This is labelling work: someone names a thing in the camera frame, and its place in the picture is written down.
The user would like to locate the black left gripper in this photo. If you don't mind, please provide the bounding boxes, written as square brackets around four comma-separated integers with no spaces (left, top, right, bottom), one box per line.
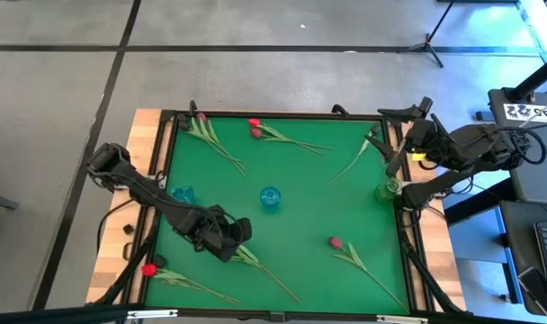
[183,204,244,264]

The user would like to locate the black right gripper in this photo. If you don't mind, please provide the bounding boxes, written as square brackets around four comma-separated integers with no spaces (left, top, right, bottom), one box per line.
[375,95,439,178]

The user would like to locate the dark red artificial tulip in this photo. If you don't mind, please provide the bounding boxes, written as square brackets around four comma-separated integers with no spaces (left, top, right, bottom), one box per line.
[327,236,410,314]
[195,112,247,178]
[230,245,301,304]
[250,127,327,158]

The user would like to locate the bright red artificial tulip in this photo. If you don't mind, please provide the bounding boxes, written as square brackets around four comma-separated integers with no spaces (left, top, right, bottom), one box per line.
[140,263,242,305]
[247,117,336,151]

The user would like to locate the green stems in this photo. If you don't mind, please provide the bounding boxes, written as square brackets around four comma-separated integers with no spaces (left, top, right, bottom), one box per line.
[177,114,243,164]

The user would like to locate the wide teal glass vase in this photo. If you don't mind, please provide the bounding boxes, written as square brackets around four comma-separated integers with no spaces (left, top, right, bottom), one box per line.
[171,184,197,206]

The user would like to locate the green glass vase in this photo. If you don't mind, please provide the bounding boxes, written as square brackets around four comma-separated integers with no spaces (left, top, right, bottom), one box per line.
[374,176,403,204]

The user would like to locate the narrow blue glass vase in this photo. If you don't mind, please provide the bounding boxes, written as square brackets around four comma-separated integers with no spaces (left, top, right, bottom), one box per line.
[259,185,282,211]

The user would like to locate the green table mat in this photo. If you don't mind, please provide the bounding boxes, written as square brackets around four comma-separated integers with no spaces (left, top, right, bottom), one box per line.
[145,115,412,316]

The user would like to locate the black tripod stand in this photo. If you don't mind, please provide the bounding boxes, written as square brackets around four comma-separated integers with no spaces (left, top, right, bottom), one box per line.
[399,0,454,69]

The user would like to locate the thick black pole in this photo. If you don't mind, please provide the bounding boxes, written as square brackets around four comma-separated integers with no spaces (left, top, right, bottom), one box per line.
[507,51,547,103]

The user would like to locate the grey case with label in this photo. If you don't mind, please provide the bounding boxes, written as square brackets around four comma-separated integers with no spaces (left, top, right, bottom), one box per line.
[487,87,547,206]

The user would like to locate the dark side desk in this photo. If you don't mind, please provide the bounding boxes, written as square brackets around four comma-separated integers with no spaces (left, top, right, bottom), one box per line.
[498,200,547,316]

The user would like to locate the black rig beam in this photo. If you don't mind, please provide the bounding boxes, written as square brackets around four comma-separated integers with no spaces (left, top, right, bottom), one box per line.
[0,304,547,324]

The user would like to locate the black slanted device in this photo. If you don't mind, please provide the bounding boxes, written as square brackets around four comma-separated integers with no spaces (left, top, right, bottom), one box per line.
[517,266,547,324]

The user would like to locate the grey floor object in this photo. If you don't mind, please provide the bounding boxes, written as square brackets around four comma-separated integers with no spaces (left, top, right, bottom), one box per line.
[0,191,21,212]

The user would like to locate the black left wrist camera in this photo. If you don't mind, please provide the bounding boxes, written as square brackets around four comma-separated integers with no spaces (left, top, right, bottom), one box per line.
[234,217,253,245]

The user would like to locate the black metal table frame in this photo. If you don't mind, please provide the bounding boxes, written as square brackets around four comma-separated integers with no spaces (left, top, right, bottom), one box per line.
[122,109,436,321]

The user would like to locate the silver beam bracket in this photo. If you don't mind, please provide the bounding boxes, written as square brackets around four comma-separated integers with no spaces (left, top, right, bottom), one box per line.
[375,314,428,324]
[126,309,179,320]

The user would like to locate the black floor cable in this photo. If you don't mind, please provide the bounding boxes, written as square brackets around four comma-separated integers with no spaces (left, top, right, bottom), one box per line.
[95,197,135,257]

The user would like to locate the thin white cable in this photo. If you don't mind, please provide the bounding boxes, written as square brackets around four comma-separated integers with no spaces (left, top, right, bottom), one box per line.
[519,93,547,130]

